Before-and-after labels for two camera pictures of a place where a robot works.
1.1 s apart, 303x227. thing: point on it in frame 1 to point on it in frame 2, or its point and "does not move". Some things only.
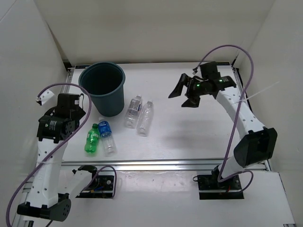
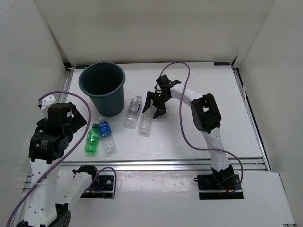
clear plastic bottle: x=145 y=119 does not move
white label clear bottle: x=133 y=112 does not move
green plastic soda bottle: x=92 y=139 does not move
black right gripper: x=192 y=101 to x=159 y=111
